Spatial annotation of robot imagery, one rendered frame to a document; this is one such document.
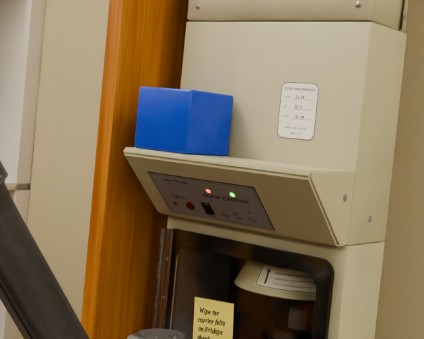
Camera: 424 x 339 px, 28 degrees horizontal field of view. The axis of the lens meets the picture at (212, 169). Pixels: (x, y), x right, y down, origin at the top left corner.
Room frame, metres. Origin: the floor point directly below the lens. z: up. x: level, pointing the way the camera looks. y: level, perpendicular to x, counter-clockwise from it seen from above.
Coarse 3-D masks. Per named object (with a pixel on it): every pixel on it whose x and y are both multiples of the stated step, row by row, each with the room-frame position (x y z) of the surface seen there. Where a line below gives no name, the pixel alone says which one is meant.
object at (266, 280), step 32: (192, 256) 1.27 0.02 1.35; (224, 256) 1.23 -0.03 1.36; (256, 256) 1.19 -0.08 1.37; (288, 256) 1.16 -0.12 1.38; (192, 288) 1.26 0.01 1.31; (224, 288) 1.22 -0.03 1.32; (256, 288) 1.19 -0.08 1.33; (288, 288) 1.15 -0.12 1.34; (320, 288) 1.12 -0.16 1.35; (192, 320) 1.26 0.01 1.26; (256, 320) 1.18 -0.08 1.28; (288, 320) 1.15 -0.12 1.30; (320, 320) 1.12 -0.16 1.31
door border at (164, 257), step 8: (168, 232) 1.30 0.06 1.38; (168, 240) 1.30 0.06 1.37; (160, 248) 1.30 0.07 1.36; (168, 248) 1.30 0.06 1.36; (160, 256) 1.30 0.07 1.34; (168, 256) 1.30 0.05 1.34; (168, 264) 1.30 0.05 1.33; (168, 272) 1.30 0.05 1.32; (160, 280) 1.31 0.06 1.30; (168, 280) 1.29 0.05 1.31; (160, 288) 1.30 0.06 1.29; (168, 288) 1.29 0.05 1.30; (160, 296) 1.30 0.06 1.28; (160, 304) 1.30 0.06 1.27; (160, 312) 1.30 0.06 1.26; (152, 320) 1.31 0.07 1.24; (160, 320) 1.30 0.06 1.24; (328, 328) 1.12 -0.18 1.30
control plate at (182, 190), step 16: (160, 176) 1.21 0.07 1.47; (176, 176) 1.19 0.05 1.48; (160, 192) 1.25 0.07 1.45; (176, 192) 1.22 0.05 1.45; (192, 192) 1.20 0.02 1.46; (224, 192) 1.16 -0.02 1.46; (240, 192) 1.13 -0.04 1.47; (256, 192) 1.11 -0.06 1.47; (176, 208) 1.25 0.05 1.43; (224, 208) 1.18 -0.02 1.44; (240, 208) 1.16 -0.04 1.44; (256, 208) 1.14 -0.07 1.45; (240, 224) 1.19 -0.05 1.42; (256, 224) 1.17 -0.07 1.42
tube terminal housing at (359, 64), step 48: (192, 48) 1.31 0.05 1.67; (240, 48) 1.25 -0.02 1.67; (288, 48) 1.20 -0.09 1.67; (336, 48) 1.15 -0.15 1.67; (384, 48) 1.16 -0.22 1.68; (240, 96) 1.25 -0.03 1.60; (336, 96) 1.15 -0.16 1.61; (384, 96) 1.17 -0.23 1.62; (240, 144) 1.24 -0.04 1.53; (288, 144) 1.19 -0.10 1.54; (336, 144) 1.14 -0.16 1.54; (384, 144) 1.18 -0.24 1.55; (384, 192) 1.20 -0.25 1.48; (240, 240) 1.23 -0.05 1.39; (288, 240) 1.18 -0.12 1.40; (336, 288) 1.13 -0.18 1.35; (336, 336) 1.13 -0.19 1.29
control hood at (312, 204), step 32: (128, 160) 1.23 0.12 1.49; (160, 160) 1.19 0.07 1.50; (192, 160) 1.15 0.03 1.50; (224, 160) 1.12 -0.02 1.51; (256, 160) 1.20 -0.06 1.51; (288, 192) 1.08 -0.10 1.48; (320, 192) 1.06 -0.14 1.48; (352, 192) 1.12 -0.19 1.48; (224, 224) 1.22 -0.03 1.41; (288, 224) 1.13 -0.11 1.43; (320, 224) 1.09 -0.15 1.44
